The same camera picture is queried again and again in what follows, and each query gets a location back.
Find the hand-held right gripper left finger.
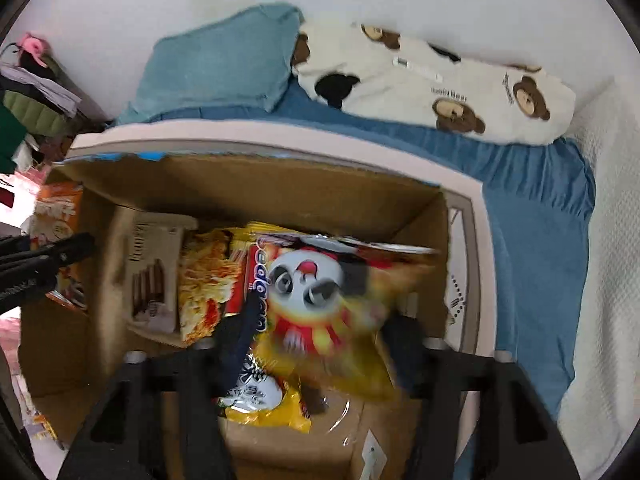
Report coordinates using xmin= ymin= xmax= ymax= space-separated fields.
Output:
xmin=57 ymin=305 xmax=261 ymax=480

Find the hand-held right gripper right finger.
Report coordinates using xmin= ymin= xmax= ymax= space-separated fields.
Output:
xmin=377 ymin=310 xmax=581 ymax=480

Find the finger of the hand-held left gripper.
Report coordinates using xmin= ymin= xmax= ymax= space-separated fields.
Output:
xmin=0 ymin=232 xmax=97 ymax=317
xmin=0 ymin=235 xmax=32 ymax=260

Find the orange panda snack packet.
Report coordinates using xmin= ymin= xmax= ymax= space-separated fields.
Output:
xmin=31 ymin=182 xmax=89 ymax=314

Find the yellow panda snack packet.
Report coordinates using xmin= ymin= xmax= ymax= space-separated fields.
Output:
xmin=245 ymin=222 xmax=442 ymax=402

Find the cardboard box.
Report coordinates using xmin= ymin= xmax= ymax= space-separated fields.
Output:
xmin=19 ymin=152 xmax=452 ymax=480

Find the yellow packet with white circle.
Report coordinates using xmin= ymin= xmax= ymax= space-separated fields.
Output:
xmin=217 ymin=350 xmax=314 ymax=434

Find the orange noodle packet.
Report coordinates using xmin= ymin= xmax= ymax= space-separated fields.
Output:
xmin=177 ymin=229 xmax=251 ymax=347

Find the beige chocolate biscuit box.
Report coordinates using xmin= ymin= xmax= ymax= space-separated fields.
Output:
xmin=122 ymin=212 xmax=199 ymax=334

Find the dark green garment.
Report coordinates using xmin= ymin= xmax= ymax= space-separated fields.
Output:
xmin=0 ymin=105 xmax=29 ymax=174

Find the olive puffer vest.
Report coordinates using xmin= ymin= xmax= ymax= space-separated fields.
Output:
xmin=2 ymin=91 xmax=67 ymax=137

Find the pale grey garment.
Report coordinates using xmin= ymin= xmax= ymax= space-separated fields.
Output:
xmin=0 ymin=62 xmax=82 ymax=117

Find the pink plush hanger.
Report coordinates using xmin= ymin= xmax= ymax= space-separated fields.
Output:
xmin=15 ymin=32 xmax=52 ymax=67

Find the floral printed tablecloth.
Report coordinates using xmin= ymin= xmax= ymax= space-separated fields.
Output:
xmin=64 ymin=120 xmax=499 ymax=480

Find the white textured cloth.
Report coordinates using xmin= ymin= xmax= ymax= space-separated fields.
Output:
xmin=556 ymin=74 xmax=640 ymax=480

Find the teal pillow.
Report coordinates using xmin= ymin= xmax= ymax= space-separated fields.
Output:
xmin=116 ymin=3 xmax=304 ymax=126

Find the bear print pillow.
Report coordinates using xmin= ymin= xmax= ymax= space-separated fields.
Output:
xmin=292 ymin=20 xmax=577 ymax=146

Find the white remote control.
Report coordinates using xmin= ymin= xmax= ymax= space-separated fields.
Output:
xmin=392 ymin=57 xmax=444 ymax=84

